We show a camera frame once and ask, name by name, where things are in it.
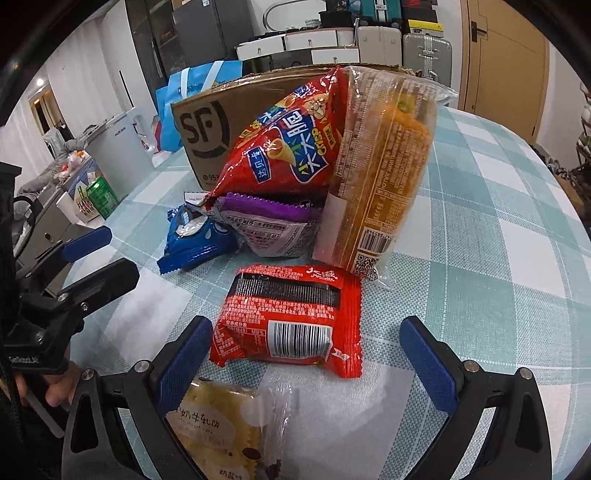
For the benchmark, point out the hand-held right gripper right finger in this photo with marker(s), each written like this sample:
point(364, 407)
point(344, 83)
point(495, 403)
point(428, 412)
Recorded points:
point(429, 369)

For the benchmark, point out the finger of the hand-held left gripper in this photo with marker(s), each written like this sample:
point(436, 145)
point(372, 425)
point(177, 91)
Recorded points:
point(101, 281)
point(87, 242)

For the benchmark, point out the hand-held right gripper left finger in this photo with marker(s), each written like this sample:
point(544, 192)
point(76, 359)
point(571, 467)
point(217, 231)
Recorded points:
point(184, 364)

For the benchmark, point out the clear cream cracker packet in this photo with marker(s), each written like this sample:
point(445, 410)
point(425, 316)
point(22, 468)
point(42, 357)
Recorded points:
point(217, 424)

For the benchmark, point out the blue cookie packet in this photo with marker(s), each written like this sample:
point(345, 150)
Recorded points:
point(194, 244)

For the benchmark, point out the red barcode snack packet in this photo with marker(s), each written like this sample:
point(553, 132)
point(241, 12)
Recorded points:
point(286, 318)

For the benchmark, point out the purple snack packet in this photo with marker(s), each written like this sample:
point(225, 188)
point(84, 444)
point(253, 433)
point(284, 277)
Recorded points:
point(272, 226)

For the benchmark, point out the brown cardboard box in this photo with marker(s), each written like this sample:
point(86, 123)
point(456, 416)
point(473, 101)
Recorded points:
point(231, 120)

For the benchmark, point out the clear orange bread package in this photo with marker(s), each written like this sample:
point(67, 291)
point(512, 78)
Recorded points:
point(383, 175)

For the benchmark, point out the red cone chip bag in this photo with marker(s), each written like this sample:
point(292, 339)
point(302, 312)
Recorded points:
point(286, 143)

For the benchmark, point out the grey side table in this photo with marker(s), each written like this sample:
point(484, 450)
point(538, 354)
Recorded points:
point(51, 240)

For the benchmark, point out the colourful printed carton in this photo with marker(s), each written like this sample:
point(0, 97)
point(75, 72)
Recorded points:
point(76, 203)

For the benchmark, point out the green drink can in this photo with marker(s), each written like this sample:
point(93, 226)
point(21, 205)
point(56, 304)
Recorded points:
point(104, 198)

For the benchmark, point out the blue cartoon tote bag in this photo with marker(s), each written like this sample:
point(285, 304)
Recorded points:
point(189, 87)

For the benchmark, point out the dark glass cabinet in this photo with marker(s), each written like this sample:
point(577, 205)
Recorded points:
point(147, 41)

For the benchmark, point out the shoes on floor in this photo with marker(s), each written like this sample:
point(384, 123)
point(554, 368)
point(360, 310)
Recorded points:
point(551, 161)

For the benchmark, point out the grey refrigerator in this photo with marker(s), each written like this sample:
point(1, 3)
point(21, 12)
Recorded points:
point(207, 32)

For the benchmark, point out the white drawer chest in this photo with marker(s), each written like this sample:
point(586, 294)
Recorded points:
point(304, 44)

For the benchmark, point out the silver suitcase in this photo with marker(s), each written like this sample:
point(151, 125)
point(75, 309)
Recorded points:
point(427, 53)

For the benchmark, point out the wooden door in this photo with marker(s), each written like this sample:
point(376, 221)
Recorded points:
point(508, 60)

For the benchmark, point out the beige suitcase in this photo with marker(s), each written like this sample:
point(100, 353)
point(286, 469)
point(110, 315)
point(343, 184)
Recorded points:
point(378, 44)

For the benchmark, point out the yellow black shoe box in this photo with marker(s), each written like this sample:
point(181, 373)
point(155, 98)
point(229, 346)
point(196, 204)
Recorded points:
point(422, 26)

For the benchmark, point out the teal suitcase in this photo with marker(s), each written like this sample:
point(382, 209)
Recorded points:
point(378, 10)

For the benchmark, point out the oval mirror frame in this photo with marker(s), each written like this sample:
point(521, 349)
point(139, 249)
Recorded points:
point(270, 16)

